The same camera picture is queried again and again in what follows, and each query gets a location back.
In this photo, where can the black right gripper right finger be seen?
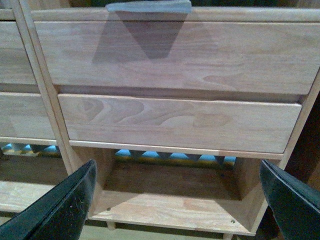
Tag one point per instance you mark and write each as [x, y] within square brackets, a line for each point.
[295, 205]

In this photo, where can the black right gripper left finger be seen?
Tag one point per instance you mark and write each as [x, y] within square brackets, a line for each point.
[60, 214]

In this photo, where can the white illustrated thick book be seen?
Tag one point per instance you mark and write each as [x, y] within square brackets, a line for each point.
[151, 6]

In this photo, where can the left wooden shelf unit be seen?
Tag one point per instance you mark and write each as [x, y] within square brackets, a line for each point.
[24, 179]

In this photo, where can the wooden shelf unit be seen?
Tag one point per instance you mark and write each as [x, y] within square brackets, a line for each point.
[230, 202]
[24, 179]

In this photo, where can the right wooden shelf unit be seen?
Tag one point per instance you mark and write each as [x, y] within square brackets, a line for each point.
[230, 202]

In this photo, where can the blue yellow patterned mat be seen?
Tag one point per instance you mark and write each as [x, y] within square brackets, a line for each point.
[129, 156]

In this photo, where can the lower right wooden drawer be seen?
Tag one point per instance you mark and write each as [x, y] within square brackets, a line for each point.
[244, 126]

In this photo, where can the wooden drawer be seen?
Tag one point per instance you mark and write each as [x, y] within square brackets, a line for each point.
[15, 67]
[273, 58]
[244, 126]
[23, 115]

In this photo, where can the lower left wooden drawer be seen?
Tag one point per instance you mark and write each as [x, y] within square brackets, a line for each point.
[23, 115]

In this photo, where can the upper left wooden drawer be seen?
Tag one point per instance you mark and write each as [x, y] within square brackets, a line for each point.
[15, 67]

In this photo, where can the upper right wooden drawer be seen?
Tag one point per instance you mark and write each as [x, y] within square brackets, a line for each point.
[273, 58]

